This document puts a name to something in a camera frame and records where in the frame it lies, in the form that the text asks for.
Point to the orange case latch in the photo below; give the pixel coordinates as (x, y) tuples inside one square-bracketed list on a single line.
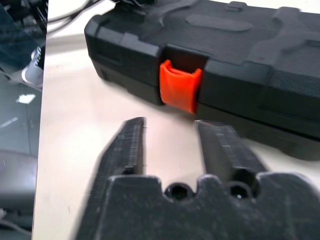
[(178, 87)]

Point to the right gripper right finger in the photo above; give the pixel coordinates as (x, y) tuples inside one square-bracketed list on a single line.
[(225, 150)]

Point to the white floor scrap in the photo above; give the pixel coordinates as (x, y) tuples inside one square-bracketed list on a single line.
[(25, 99)]

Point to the white grey shoe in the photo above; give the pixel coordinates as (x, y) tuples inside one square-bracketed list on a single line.
[(33, 70)]

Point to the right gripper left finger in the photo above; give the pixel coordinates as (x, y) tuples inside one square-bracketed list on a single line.
[(127, 150)]

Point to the black plastic tool case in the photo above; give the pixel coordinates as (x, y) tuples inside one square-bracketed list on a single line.
[(250, 50)]

